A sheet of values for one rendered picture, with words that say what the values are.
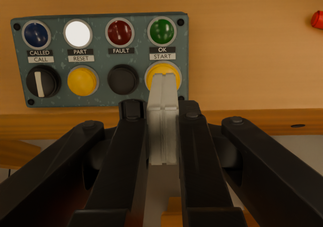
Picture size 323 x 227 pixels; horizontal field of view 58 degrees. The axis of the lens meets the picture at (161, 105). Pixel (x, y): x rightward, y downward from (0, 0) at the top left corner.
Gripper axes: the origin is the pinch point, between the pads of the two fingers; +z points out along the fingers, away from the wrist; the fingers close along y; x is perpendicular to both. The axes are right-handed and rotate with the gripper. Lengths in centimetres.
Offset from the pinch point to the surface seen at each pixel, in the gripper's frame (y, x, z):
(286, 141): 46, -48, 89
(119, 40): -3.7, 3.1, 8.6
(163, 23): -0.1, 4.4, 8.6
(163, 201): -3, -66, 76
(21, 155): -52, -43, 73
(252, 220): 9.6, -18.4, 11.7
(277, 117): 11.4, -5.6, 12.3
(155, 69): -0.8, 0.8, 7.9
